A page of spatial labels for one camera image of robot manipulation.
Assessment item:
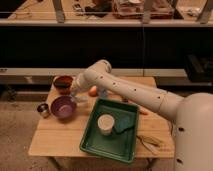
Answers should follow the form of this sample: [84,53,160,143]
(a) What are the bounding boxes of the white grey towel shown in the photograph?
[74,96,88,103]

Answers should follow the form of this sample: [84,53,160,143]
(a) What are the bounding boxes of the dark red bowl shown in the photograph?
[53,76,73,95]

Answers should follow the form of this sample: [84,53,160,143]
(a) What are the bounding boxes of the white paper cup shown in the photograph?
[97,114,115,136]

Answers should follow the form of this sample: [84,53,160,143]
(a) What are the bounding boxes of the orange carrot piece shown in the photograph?
[139,108,149,115]

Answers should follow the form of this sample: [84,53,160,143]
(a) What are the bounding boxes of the yellowish white gripper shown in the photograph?
[70,75,87,97]

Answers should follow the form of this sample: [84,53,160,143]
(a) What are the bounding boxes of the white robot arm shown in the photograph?
[71,60,213,171]

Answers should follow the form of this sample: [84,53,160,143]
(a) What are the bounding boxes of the dark green sponge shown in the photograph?
[114,116,134,134]

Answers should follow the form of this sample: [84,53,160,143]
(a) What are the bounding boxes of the purple bowl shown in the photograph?
[50,96,77,119]

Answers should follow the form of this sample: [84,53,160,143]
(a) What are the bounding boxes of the wooden table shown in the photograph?
[28,97,174,158]

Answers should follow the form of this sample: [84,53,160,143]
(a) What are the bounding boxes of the small metal cup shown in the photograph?
[37,103,50,118]

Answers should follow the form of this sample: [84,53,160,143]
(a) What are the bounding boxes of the orange fruit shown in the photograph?
[88,86,98,97]

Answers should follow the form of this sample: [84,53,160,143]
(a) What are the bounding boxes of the tan tongs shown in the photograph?
[137,135,163,155]

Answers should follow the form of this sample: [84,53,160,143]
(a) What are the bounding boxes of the pale blue small object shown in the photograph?
[98,88,108,98]

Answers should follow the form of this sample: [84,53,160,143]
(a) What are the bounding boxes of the green plastic tray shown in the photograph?
[79,98,139,163]

